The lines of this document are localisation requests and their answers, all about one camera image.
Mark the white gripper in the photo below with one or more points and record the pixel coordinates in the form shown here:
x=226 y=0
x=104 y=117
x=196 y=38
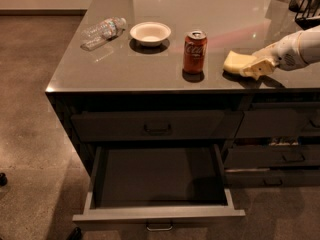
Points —
x=286 y=54

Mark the yellow sponge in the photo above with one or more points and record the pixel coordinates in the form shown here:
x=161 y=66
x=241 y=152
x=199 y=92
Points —
x=235 y=63

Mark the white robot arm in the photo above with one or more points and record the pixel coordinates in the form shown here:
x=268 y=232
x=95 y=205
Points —
x=310 y=46

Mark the grey right top drawer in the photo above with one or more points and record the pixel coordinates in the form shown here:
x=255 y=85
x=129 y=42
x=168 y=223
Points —
x=288 y=119

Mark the grey right middle drawer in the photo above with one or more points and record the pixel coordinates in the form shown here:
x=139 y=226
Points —
x=253 y=157

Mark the grey right bottom drawer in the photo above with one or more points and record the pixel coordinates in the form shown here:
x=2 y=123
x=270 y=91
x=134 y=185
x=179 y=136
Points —
x=272 y=178

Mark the closed grey top drawer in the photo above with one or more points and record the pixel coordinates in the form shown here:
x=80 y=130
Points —
x=156 y=125

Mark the open grey middle drawer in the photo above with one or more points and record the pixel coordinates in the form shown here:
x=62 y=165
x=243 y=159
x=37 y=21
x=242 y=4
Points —
x=180 y=185

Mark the red cola can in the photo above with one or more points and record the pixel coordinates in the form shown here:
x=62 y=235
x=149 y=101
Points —
x=194 y=52

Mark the white paper bowl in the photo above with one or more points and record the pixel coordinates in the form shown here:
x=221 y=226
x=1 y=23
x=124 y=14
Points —
x=150 y=34

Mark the clear plastic water bottle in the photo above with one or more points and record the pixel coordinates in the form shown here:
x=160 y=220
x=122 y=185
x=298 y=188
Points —
x=104 y=30

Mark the black object at bottom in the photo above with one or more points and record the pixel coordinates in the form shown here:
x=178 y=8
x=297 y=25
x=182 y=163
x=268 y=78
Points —
x=76 y=234

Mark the black object on floor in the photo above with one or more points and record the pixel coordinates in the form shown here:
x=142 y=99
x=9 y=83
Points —
x=3 y=179

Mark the black wire rack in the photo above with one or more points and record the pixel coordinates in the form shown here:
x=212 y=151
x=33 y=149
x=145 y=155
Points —
x=307 y=12

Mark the metal drawer handle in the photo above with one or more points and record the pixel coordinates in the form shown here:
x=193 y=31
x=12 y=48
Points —
x=159 y=227

